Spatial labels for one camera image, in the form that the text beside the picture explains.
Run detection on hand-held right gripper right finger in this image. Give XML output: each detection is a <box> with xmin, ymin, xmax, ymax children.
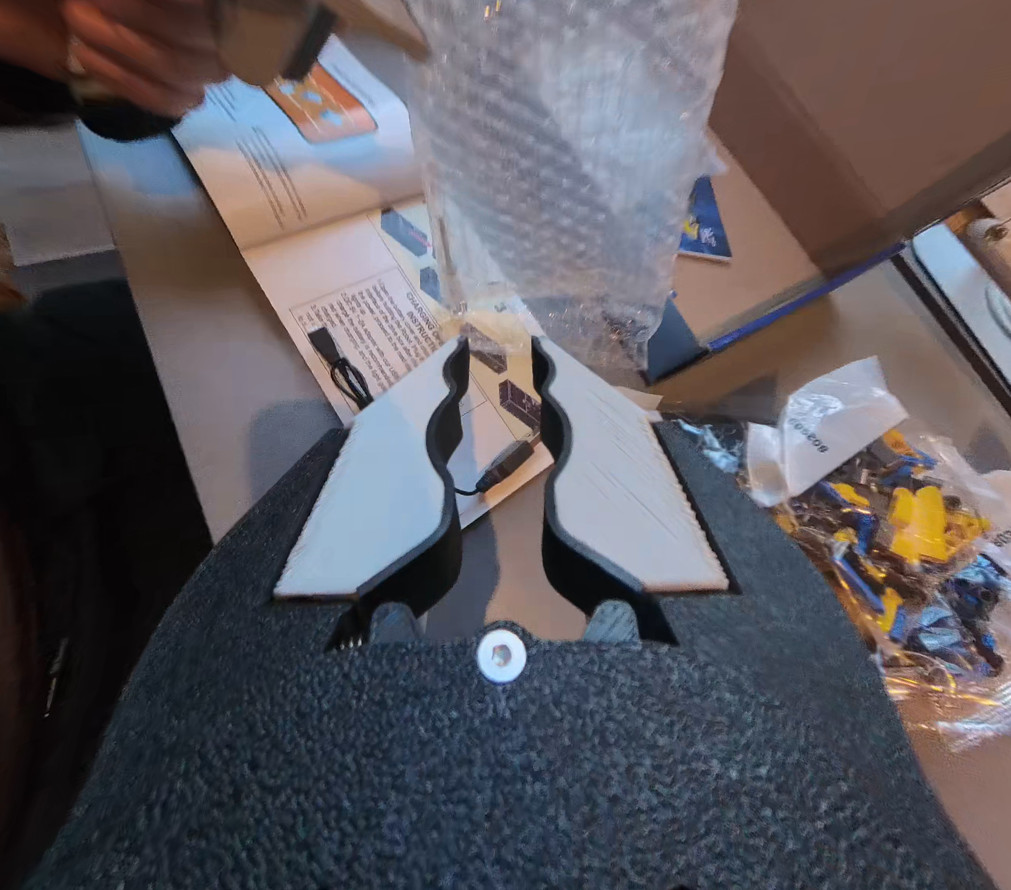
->
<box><xmin>531</xmin><ymin>336</ymin><xmax>731</xmax><ymax>626</ymax></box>

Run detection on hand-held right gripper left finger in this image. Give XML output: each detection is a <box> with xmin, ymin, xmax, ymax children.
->
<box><xmin>272</xmin><ymin>336</ymin><xmax>472</xmax><ymax>623</ymax></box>

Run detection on blue-cover instruction booklet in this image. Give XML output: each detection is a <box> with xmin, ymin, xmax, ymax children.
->
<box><xmin>168</xmin><ymin>32</ymin><xmax>666</xmax><ymax>533</ymax></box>

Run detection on clear bag small dark parts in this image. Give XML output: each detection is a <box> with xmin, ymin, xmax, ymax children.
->
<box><xmin>389</xmin><ymin>0</ymin><xmax>765</xmax><ymax>375</ymax></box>

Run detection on blue cardboard box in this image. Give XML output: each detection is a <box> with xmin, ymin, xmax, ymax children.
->
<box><xmin>642</xmin><ymin>0</ymin><xmax>1011</xmax><ymax>387</ymax></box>

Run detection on grey desk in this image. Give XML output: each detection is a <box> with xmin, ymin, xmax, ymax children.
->
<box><xmin>77</xmin><ymin>116</ymin><xmax>1011</xmax><ymax>890</ymax></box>

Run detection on clear bag yellow blue parts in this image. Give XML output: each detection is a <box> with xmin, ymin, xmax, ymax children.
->
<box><xmin>741</xmin><ymin>355</ymin><xmax>1011</xmax><ymax>737</ymax></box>

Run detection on thin blue printed leaflet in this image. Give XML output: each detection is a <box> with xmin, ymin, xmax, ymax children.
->
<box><xmin>676</xmin><ymin>174</ymin><xmax>733</xmax><ymax>263</ymax></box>

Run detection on black USB cable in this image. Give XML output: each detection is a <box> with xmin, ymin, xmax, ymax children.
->
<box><xmin>305</xmin><ymin>324</ymin><xmax>543</xmax><ymax>499</ymax></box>

